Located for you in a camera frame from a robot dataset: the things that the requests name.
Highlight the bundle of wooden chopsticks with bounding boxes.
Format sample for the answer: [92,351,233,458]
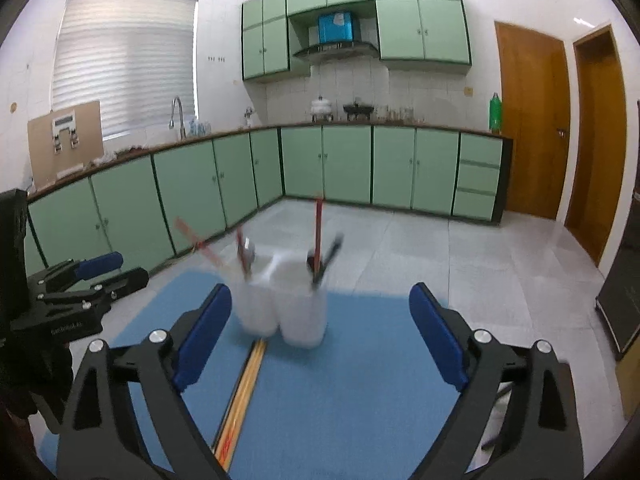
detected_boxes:
[212,337,268,472]

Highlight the white window blind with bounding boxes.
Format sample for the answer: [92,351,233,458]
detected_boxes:
[51,0,199,141]

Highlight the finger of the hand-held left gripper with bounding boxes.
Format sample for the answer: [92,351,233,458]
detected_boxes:
[37,267,150,313]
[29,252,125,288]

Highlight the black wok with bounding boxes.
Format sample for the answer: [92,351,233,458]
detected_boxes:
[343,101,375,121]

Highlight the cardboard box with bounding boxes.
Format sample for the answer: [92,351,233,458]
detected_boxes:
[615,350,640,407]

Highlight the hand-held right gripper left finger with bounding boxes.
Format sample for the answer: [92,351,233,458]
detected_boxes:
[56,283,233,480]

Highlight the white double utensil holder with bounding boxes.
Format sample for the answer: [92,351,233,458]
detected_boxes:
[231,255,329,348]

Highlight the white clip device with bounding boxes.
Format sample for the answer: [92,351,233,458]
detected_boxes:
[51,114,81,152]

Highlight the range hood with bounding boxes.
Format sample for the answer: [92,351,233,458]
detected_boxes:
[292,10,380,63]

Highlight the cardboard panel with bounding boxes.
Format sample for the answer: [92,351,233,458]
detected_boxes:
[27,101,105,188]

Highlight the wooden door with handle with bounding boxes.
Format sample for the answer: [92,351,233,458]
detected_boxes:
[494,20,572,221]

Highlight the blue mat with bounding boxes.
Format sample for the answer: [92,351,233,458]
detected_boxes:
[40,267,506,480]

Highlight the plain wooden door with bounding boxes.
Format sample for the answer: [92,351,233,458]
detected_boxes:
[564,24,628,267]

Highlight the metal spoon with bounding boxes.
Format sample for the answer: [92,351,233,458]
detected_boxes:
[242,241,258,281]

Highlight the small kitchen jars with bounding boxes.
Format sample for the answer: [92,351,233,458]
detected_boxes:
[375,105,426,123]

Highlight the dark glass-door cabinet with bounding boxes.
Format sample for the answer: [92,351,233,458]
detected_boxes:
[595,180,640,361]

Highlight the green plastic bottle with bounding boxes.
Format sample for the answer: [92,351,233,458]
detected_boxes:
[488,92,503,134]

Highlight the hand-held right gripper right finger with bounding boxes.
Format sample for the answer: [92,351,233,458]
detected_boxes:
[408,282,585,480]

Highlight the crumpled rags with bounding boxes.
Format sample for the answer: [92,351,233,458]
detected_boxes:
[90,145,151,163]

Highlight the red-tipped single chopstick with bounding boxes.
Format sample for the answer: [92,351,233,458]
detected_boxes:
[313,198,325,262]
[236,227,250,279]
[175,217,232,275]

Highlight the green wall cabinets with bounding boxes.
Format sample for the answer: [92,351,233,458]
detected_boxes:
[241,0,473,82]

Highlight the green base cabinets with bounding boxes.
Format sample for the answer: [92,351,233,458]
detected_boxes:
[22,124,514,281]

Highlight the curved metal faucet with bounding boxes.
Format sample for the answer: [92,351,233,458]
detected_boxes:
[170,96,187,140]

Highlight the black spoon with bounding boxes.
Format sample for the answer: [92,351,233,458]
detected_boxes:
[306,232,346,291]

